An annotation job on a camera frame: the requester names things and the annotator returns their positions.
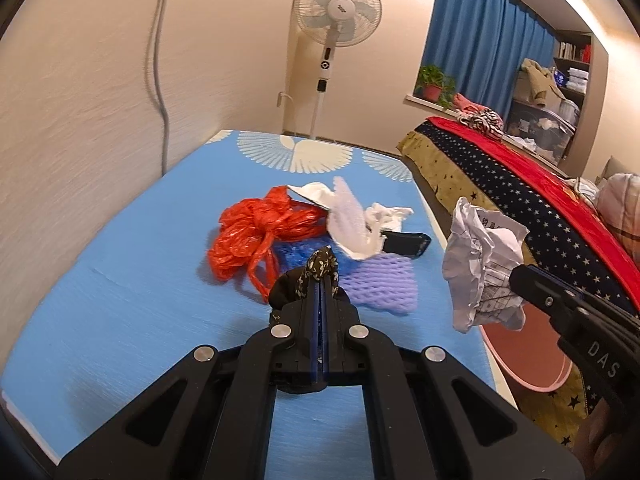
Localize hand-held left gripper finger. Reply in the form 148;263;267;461
55;282;323;480
322;282;586;480

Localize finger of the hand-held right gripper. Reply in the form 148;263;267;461
509;264;601;341

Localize printed white paper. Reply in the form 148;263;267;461
442;196;531;333

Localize pink plastic bucket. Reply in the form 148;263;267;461
480;310;573;396

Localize dark patterned cloth scrap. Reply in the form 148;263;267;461
267;245;353;326

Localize purple foam fruit net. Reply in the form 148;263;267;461
340;252;420;316

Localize blue foam fruit net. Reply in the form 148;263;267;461
272;242;331;276

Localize white foam fruit net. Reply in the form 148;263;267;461
327;176;386;256

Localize red plastic bag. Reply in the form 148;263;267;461
207;185;331;303

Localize white plastic wrapper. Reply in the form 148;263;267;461
287;181;341;211

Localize person's right hand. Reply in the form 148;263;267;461
572;392;632;476

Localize white crumpled cloth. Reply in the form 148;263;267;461
570;177;601;207

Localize plaid pillow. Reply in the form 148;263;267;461
595;172;640;256

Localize red blanket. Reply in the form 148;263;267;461
427;116;640;286

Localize black packet with red print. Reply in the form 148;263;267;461
380;231;432;258

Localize white crumpled tissue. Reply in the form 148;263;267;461
350;202;415;261

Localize clear plastic storage box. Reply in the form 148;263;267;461
505;97;581;163

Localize bed with starred blanket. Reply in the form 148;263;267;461
396;131;601;447

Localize black and white patterned cloth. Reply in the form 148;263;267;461
457;109;506;137

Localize pink clothing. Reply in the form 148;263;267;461
452;92;496;116

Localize olive jacket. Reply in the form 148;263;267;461
515;58;566;106

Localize white window sill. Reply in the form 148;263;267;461
404;94;453;112

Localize wooden bookshelf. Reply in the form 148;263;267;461
550;32;596;111

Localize potted green plant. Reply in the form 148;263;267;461
415;64;457;110

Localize blue curtain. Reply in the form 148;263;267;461
421;0;556;121

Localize white standing fan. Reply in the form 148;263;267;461
292;0;383;141

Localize grey wall cable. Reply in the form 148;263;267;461
145;0;176;177

